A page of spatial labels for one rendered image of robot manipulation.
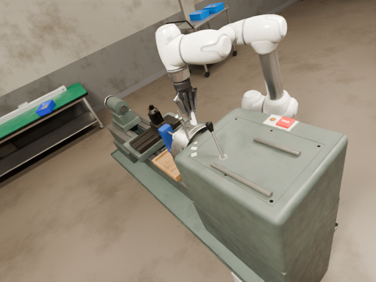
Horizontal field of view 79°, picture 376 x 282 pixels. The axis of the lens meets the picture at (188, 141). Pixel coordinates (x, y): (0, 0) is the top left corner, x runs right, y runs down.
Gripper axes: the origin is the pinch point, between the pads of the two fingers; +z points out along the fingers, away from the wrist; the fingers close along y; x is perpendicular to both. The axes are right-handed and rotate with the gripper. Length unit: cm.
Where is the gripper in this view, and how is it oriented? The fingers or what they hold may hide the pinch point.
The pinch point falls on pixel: (192, 118)
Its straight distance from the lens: 109.2
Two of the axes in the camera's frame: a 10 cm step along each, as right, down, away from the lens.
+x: 6.2, 3.2, -7.1
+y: -7.4, 5.5, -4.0
